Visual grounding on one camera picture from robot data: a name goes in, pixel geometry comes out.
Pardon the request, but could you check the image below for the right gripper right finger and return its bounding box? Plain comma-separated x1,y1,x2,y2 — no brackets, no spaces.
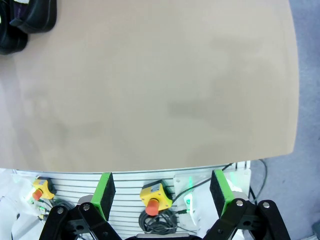
202,169,292,240

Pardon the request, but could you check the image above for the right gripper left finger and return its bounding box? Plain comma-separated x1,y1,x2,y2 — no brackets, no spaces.
38,172,123,240

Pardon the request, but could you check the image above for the black leather loafer shoe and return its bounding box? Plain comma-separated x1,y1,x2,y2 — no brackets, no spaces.
0,14,29,55
9,0,58,34

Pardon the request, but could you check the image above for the yellow emergency stop button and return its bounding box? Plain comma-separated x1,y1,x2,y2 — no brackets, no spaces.
139,181,173,216
32,176,57,201

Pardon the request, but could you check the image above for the slotted aluminium base plate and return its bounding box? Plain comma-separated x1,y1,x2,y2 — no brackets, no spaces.
11,161,252,240

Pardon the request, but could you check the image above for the black coiled cable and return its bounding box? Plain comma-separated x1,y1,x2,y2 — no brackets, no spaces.
138,209,179,235

